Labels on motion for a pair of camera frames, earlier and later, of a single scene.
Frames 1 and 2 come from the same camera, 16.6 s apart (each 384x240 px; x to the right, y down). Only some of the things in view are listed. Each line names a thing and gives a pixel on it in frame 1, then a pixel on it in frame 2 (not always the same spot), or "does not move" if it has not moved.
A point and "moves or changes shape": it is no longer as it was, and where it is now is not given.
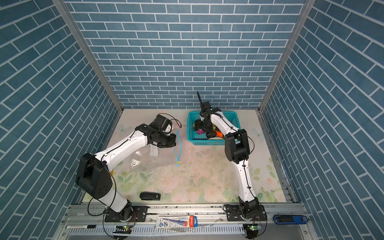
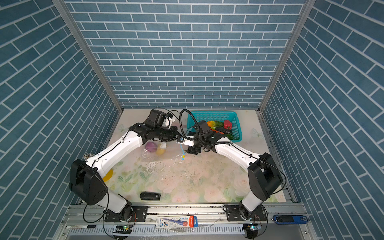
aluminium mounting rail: (87, 222) does not move
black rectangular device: (150, 196) does not move
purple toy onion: (200, 131) moves or changes shape
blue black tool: (290, 219) does not move
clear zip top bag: (152, 162) moves or changes shape
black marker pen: (81, 226) does not move
